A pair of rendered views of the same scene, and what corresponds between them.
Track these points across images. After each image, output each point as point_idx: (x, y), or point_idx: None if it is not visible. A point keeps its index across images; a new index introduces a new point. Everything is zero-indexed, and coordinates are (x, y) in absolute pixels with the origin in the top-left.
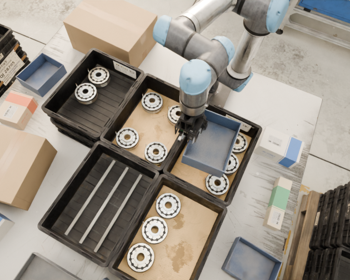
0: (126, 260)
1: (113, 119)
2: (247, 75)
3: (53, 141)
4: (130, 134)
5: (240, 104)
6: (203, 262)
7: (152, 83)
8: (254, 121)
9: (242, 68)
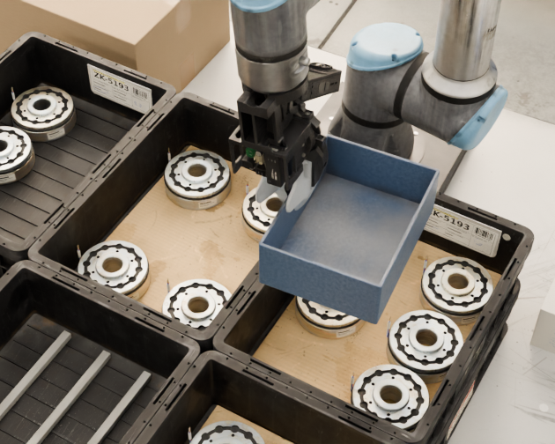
0: None
1: (71, 205)
2: (484, 88)
3: None
4: (123, 256)
5: (489, 206)
6: None
7: (200, 124)
8: (535, 255)
9: (462, 62)
